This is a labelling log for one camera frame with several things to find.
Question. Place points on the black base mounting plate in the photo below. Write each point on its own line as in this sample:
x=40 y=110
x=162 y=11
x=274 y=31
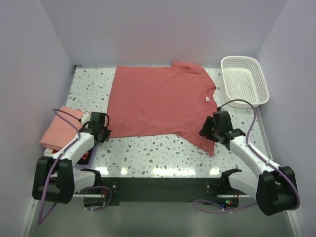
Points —
x=171 y=190

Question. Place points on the folded pink t-shirt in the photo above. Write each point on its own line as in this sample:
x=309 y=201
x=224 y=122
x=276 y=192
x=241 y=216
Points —
x=60 y=133

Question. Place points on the white perforated plastic basket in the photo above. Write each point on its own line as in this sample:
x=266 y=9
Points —
x=244 y=81

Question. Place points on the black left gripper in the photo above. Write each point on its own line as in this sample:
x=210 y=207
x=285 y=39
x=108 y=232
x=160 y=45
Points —
x=106 y=134

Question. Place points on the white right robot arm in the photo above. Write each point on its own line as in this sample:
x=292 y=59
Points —
x=276 y=188

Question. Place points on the folded lavender t-shirt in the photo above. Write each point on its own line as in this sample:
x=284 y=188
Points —
x=89 y=165

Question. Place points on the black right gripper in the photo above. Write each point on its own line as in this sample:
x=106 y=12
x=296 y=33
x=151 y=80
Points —
x=204 y=131

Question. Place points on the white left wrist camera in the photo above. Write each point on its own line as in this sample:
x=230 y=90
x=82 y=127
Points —
x=86 y=116

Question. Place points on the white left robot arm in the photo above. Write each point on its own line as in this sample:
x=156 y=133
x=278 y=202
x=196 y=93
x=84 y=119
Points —
x=56 y=176

